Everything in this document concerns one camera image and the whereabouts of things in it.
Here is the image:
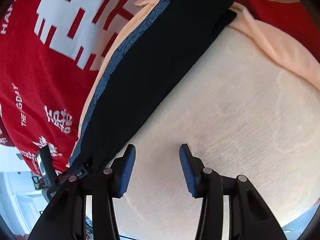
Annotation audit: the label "black pants blue patterned trim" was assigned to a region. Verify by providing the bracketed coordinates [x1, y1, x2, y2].
[71, 0, 236, 174]

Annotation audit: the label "red blanket white characters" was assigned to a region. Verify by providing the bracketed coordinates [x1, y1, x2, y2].
[1, 0, 139, 173]

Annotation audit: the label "peach cloth sheet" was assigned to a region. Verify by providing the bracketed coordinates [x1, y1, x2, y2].
[66, 0, 320, 240]

